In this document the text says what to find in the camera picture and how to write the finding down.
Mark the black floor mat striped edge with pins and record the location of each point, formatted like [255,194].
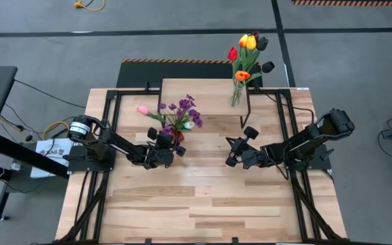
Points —
[141,75]

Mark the black metal table frame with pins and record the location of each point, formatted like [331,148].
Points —
[133,92]

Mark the pink artificial tulip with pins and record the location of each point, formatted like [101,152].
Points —
[142,110]

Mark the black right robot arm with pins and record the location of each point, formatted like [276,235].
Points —
[305,139]

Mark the yellow artificial tulip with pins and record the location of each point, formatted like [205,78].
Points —
[251,42]

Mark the white power adapter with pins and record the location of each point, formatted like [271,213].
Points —
[15,166]

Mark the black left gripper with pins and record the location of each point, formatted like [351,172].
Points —
[158,154]

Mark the clear glass vase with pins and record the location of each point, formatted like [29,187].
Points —
[237,97]

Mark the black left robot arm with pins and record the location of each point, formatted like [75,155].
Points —
[114,143]

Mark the red glass vase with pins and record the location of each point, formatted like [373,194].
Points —
[178,136]

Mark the orange artificial tulip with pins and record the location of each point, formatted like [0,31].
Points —
[242,75]

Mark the orange black striped floor strip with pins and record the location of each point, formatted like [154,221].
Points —
[352,2]

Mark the purple artificial flower bunch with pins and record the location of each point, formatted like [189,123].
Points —
[184,105]

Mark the white printed paper sheet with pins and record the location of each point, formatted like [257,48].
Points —
[54,149]

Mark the white and blue tulip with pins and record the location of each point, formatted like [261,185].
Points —
[189,125]

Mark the red artificial tulip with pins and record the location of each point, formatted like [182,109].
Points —
[232,54]

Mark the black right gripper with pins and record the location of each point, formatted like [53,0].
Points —
[250,154]

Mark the wooden shelf with black legs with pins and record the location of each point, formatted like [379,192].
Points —
[213,98]

